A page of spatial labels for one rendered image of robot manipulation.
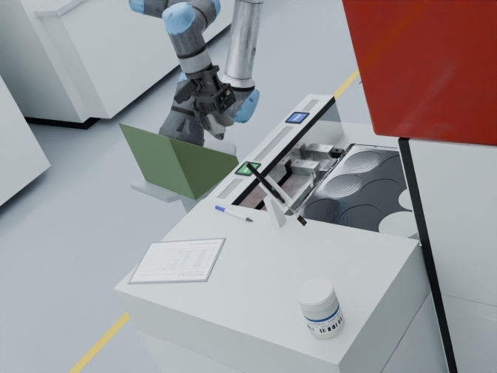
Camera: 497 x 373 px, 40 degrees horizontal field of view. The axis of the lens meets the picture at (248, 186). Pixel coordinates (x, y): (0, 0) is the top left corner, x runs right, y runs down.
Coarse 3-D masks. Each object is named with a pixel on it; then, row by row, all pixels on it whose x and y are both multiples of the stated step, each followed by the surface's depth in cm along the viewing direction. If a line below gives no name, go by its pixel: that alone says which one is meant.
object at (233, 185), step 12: (312, 96) 211; (324, 96) 208; (300, 108) 207; (312, 108) 205; (276, 132) 199; (288, 132) 197; (264, 144) 196; (276, 144) 195; (252, 156) 192; (264, 156) 191; (264, 168) 186; (228, 180) 186; (240, 180) 185; (252, 180) 182; (216, 192) 183; (228, 192) 182; (240, 192) 179
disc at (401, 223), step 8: (392, 216) 162; (400, 216) 161; (408, 216) 160; (384, 224) 160; (392, 224) 159; (400, 224) 158; (408, 224) 158; (384, 232) 158; (392, 232) 157; (400, 232) 156; (408, 232) 155
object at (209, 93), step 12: (204, 72) 162; (216, 72) 163; (204, 84) 166; (216, 84) 165; (228, 84) 167; (192, 96) 169; (204, 96) 166; (216, 96) 164; (228, 96) 168; (204, 108) 170; (216, 108) 165
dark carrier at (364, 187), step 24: (336, 168) 186; (360, 168) 182; (384, 168) 179; (336, 192) 177; (360, 192) 173; (384, 192) 170; (312, 216) 171; (336, 216) 168; (360, 216) 166; (384, 216) 163
